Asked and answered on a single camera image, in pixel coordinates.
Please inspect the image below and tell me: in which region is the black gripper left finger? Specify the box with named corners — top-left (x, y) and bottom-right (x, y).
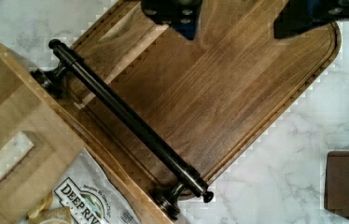
top-left (141, 0), bottom-right (202, 40)

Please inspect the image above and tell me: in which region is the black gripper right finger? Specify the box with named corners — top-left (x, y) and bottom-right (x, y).
top-left (273, 0), bottom-right (349, 39)

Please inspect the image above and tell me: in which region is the black drawer handle bar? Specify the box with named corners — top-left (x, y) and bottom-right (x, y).
top-left (31, 39), bottom-right (214, 220)

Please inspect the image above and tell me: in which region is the light wooden drawer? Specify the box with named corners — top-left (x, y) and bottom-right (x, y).
top-left (0, 43), bottom-right (173, 224)

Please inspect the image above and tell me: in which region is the dark wooden cutting board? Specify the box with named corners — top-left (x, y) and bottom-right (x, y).
top-left (58, 0), bottom-right (342, 200)

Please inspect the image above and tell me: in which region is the white chips bag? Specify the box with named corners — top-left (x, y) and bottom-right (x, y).
top-left (49, 148), bottom-right (141, 224)

